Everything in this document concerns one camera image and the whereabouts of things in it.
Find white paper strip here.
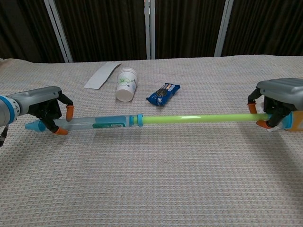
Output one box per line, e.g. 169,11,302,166
83,62,122,90

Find blue cookie packet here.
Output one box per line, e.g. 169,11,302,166
146,82,181,107

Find black cable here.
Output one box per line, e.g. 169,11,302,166
0,124,9,147

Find beige woven table cloth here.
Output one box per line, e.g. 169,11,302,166
0,55,303,227

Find white paper cup green print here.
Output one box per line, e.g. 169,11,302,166
116,67,139,103

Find white screen frame post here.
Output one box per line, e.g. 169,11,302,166
44,0,73,63
143,0,156,60
214,0,235,58

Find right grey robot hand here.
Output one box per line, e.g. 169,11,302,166
247,78,303,130

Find blue green water pump toy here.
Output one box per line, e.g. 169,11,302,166
24,113,294,133

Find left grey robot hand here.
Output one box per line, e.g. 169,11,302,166
7,86,75,136

